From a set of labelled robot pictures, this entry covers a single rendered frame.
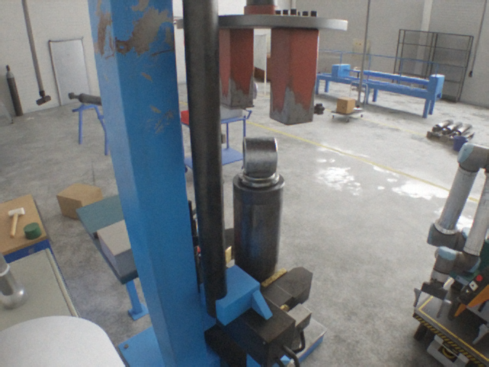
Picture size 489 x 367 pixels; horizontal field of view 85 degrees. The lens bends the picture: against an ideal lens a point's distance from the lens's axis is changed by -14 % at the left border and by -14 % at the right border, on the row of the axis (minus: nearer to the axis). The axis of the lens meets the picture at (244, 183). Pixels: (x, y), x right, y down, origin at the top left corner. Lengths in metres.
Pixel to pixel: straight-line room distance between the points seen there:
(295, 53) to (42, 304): 0.86
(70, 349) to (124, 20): 0.66
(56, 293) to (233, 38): 1.01
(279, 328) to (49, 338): 0.85
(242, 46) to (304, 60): 0.38
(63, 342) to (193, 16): 0.67
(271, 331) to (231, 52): 1.05
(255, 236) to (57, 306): 0.84
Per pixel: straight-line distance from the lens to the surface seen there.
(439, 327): 2.46
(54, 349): 0.51
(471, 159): 1.85
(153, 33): 0.81
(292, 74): 0.91
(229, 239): 1.69
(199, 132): 0.79
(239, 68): 1.25
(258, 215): 1.22
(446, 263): 1.78
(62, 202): 4.18
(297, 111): 0.95
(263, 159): 1.15
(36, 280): 0.77
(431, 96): 9.57
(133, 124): 0.80
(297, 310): 1.35
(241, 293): 1.15
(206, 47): 0.75
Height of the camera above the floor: 2.04
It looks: 27 degrees down
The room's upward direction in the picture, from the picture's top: straight up
